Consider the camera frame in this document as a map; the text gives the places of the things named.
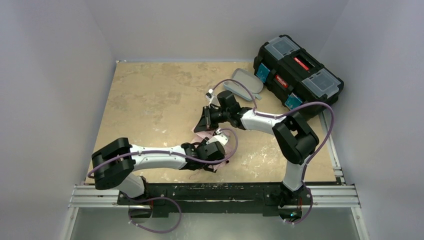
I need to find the pink and black folding umbrella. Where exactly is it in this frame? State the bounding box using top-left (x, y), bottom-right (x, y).
top-left (192, 130), bottom-right (233, 173)

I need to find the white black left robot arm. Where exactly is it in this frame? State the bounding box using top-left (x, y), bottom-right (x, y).
top-left (87, 132), bottom-right (229, 199)

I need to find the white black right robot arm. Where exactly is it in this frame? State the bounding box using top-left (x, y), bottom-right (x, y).
top-left (194, 90), bottom-right (319, 199)

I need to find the light blue glasses case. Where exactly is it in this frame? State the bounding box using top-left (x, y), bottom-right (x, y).
top-left (223, 68), bottom-right (264, 101)

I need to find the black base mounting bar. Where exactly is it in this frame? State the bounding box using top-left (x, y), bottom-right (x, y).
top-left (117, 182), bottom-right (312, 220)

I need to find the black toolbox with clear lids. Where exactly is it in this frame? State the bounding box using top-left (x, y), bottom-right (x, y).
top-left (253, 34), bottom-right (345, 110)

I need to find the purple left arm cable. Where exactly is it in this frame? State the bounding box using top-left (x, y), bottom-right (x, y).
top-left (86, 128), bottom-right (239, 180)

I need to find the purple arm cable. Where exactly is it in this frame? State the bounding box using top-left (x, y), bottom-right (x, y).
top-left (86, 128), bottom-right (239, 180)
top-left (206, 78), bottom-right (335, 226)

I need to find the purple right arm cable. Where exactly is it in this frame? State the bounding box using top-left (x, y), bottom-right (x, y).
top-left (206, 78), bottom-right (335, 226)

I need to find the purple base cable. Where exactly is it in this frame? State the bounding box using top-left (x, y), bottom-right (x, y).
top-left (127, 193), bottom-right (184, 233)

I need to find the aluminium rail frame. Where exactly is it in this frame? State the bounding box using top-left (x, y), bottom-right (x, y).
top-left (61, 181), bottom-right (369, 240)

